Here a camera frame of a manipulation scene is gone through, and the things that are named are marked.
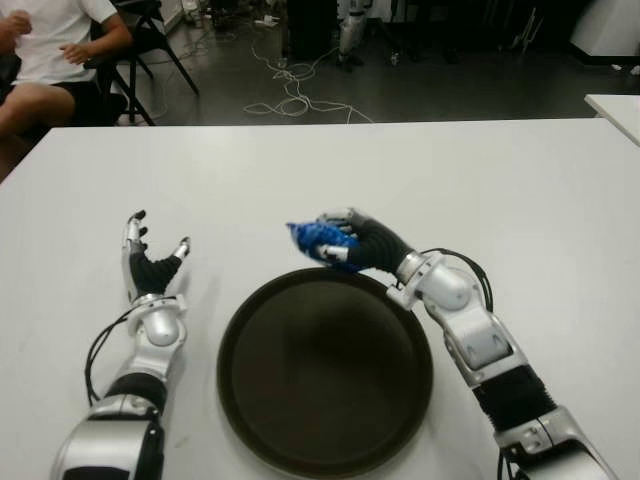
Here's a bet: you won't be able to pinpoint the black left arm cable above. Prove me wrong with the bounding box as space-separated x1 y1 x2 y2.
85 304 174 405

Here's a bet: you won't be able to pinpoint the white cabinet with black base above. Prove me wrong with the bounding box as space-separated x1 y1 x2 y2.
569 0 640 64

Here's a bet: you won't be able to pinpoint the folded metal stand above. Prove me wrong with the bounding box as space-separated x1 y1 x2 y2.
512 3 545 54

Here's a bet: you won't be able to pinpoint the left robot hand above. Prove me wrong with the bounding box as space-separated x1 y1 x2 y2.
121 208 193 304

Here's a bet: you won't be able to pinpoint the round dark brown tray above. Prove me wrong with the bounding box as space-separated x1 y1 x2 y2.
215 266 434 475

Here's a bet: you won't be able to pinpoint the white low shelf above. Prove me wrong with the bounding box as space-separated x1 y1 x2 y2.
158 0 185 32

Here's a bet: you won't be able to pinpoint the black folding chair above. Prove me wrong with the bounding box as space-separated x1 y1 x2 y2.
84 0 200 127

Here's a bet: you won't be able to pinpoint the silver humanoid robot legs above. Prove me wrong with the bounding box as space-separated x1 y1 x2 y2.
335 0 374 71

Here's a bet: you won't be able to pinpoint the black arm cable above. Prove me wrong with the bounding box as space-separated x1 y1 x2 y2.
424 246 496 314
85 304 174 405

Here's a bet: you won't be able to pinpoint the seated person in white shirt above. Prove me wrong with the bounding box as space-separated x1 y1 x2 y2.
0 0 134 146

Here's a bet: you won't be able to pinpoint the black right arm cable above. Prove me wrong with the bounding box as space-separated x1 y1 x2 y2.
424 246 496 314

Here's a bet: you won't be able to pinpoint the white floor cable tangle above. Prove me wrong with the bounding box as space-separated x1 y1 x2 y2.
149 29 374 124

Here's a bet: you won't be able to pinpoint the blue Oreo packet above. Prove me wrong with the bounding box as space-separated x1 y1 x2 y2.
284 219 362 274

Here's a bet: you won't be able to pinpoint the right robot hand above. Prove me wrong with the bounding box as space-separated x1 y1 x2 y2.
312 206 416 277

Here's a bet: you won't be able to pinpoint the white side table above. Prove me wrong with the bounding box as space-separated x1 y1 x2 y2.
583 93 640 151

